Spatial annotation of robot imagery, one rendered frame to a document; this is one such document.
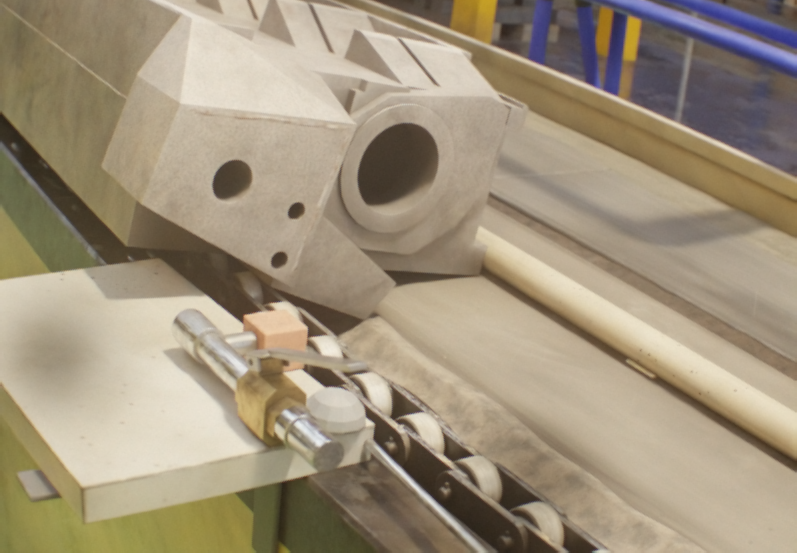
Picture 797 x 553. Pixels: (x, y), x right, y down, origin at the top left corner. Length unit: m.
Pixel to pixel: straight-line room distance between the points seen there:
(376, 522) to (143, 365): 0.20
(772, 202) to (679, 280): 0.29
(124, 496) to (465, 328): 0.45
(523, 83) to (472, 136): 0.76
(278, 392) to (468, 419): 0.24
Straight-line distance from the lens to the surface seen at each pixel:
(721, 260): 1.38
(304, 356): 0.72
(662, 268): 1.32
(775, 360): 1.16
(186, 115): 0.90
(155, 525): 1.08
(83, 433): 0.76
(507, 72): 1.92
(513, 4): 6.67
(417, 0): 6.71
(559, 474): 0.89
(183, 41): 0.94
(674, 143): 1.66
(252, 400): 0.76
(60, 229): 1.20
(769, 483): 0.93
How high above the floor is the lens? 1.18
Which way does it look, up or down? 19 degrees down
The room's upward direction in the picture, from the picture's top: 8 degrees clockwise
